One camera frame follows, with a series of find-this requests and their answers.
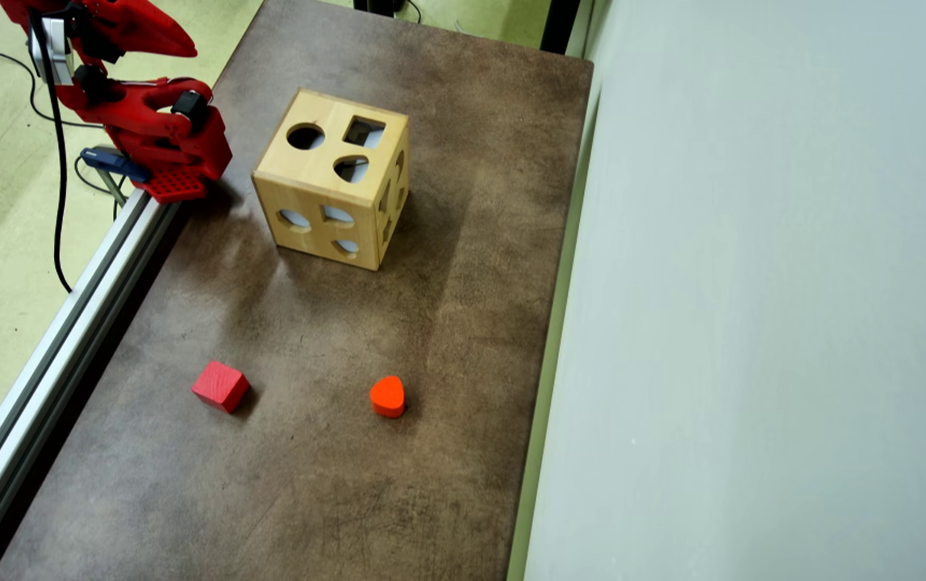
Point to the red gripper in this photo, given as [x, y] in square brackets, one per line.
[126, 22]

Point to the red robot arm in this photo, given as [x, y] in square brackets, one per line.
[189, 149]

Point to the wooden shape sorter box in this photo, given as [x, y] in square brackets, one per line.
[310, 173]

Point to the blue table clamp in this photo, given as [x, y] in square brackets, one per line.
[112, 160]

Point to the black furniture foot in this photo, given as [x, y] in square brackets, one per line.
[378, 6]

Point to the red cube block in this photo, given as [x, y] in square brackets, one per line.
[221, 386]

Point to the orange heart block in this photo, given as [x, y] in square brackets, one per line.
[387, 395]

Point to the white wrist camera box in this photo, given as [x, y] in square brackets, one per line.
[39, 58]

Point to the aluminium profile rail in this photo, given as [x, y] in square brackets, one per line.
[43, 371]

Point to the dark vertical post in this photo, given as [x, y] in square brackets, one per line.
[560, 24]

